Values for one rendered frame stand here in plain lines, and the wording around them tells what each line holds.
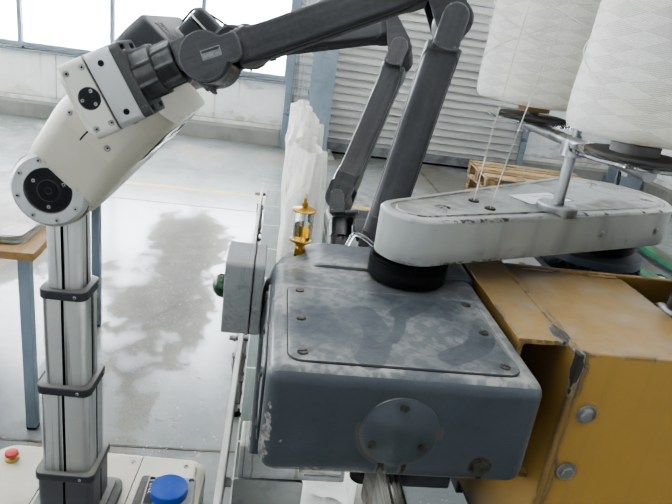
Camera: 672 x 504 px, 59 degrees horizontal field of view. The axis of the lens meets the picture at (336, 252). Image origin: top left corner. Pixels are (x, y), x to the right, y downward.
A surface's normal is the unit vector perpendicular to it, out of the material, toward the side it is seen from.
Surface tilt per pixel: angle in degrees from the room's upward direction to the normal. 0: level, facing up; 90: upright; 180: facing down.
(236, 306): 90
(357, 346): 0
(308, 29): 82
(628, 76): 86
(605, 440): 90
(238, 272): 90
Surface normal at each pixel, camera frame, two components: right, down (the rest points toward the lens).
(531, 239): 0.48, 0.36
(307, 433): 0.07, 0.36
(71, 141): -0.38, 0.65
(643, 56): -0.60, 0.08
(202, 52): -0.06, 0.15
